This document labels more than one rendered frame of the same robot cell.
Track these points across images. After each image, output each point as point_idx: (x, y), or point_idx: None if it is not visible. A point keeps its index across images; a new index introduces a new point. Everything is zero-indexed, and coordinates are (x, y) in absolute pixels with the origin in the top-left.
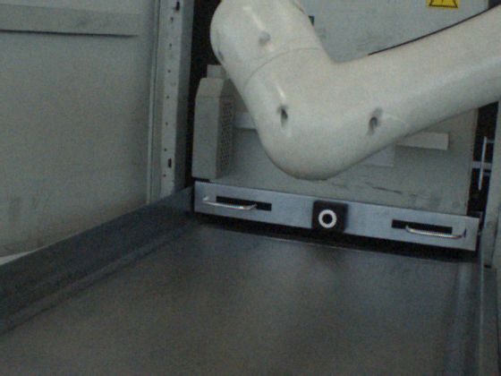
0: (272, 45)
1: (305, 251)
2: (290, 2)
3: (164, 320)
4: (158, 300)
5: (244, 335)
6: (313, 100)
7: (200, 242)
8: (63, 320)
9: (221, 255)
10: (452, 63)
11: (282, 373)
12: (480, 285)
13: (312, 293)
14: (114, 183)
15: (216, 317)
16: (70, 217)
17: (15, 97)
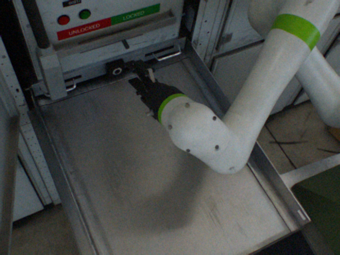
0: (220, 148)
1: (117, 94)
2: (215, 120)
3: (144, 202)
4: (124, 190)
5: (175, 186)
6: (242, 161)
7: (70, 122)
8: (119, 240)
9: (94, 128)
10: (272, 105)
11: (209, 198)
12: None
13: (160, 133)
14: (1, 127)
15: (154, 183)
16: (2, 168)
17: None
